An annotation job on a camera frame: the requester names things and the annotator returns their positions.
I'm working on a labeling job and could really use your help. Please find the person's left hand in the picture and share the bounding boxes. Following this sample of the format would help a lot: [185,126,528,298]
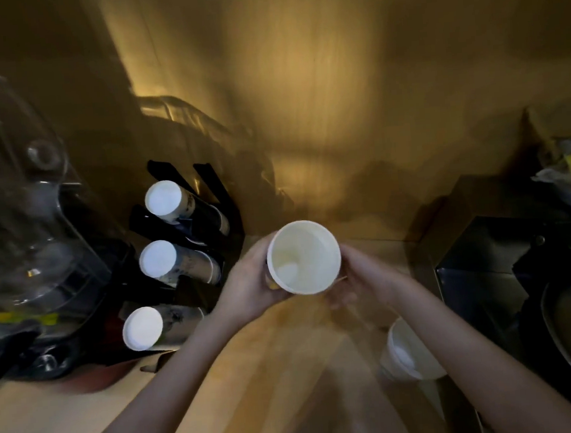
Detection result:
[211,230,294,325]

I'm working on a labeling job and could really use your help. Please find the person's right hand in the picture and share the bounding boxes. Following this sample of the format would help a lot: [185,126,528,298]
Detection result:
[320,238,409,311]

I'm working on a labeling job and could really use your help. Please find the white paper cup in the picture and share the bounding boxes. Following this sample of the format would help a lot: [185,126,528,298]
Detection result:
[263,217,345,299]
[376,313,448,385]

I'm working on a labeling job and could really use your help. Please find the person's right forearm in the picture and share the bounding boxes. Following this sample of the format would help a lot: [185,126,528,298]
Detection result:
[386,263,571,433]

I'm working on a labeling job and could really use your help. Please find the person's left forearm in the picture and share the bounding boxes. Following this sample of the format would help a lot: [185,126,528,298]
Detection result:
[52,303,256,433]

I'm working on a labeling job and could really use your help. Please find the black cup dispenser rack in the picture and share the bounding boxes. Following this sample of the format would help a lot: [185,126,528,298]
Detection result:
[82,152,255,365]

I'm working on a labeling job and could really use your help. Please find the stack of white cups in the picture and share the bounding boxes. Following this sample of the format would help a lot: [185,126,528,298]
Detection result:
[143,175,231,243]
[120,302,209,354]
[137,235,223,291]

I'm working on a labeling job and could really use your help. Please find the black metal machine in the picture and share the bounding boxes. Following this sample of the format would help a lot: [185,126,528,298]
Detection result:
[431,208,571,433]

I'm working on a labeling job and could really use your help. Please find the black blender base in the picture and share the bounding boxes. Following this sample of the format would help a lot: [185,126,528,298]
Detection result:
[0,236,146,387]

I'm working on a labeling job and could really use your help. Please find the clear blender jar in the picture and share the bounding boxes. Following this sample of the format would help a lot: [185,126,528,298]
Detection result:
[0,59,116,326]

